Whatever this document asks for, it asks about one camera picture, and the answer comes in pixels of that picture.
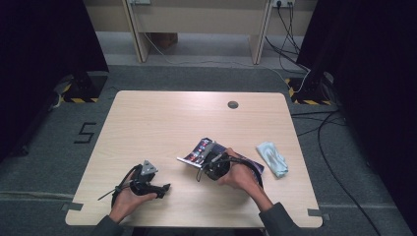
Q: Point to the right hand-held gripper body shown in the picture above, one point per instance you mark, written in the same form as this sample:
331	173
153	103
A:
214	167

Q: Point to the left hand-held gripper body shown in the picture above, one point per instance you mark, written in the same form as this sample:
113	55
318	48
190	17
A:
146	183

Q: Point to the illustrated blue magazine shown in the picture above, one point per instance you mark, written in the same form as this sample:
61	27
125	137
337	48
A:
196	152

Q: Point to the light blue cloth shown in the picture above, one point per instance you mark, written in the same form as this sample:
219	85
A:
273	159

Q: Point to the person's left hand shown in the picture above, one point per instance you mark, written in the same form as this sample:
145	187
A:
126	203

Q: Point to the person's right hand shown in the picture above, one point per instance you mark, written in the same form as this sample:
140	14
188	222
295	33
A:
242	177

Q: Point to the grey tape strip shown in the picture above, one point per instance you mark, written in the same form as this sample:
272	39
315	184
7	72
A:
318	213
73	206

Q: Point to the black stand base hazard tape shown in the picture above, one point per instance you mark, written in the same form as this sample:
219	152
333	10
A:
309	90
85	87

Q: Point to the brown cardboard box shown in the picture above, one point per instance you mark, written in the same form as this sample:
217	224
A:
165	40

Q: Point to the black curtain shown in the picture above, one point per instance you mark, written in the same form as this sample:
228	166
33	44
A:
42	49
370	65

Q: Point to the white wall power socket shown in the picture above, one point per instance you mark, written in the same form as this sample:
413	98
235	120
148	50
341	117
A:
283	2

